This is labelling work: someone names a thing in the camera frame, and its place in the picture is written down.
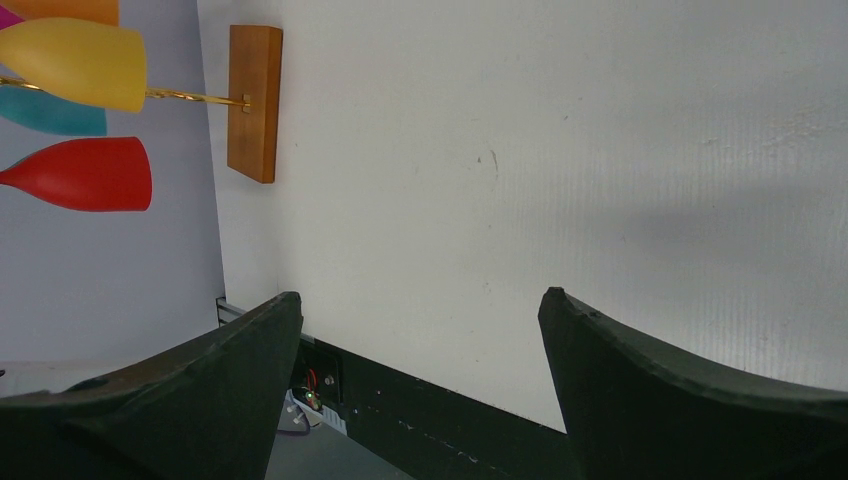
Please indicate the wooden rack base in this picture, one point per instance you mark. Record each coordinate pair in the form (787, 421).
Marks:
(255, 65)

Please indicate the red wine glass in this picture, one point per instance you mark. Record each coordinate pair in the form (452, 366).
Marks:
(105, 174)

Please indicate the magenta wine glass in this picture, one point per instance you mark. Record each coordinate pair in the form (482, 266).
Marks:
(8, 18)

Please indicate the orange wine glass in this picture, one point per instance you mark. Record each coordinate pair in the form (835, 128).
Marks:
(101, 11)

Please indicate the teal wine glass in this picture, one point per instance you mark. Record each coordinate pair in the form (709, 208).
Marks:
(41, 111)

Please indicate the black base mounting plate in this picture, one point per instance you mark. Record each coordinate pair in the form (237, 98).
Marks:
(430, 432)

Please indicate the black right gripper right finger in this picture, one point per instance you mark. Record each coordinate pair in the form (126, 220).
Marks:
(636, 407)

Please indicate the gold wire rack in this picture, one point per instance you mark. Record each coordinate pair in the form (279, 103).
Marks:
(158, 93)

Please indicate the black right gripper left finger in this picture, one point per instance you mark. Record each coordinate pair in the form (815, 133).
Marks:
(206, 409)

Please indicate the left controller board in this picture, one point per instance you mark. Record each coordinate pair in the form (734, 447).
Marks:
(305, 409)

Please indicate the yellow wine glass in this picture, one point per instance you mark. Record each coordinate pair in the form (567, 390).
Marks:
(80, 61)

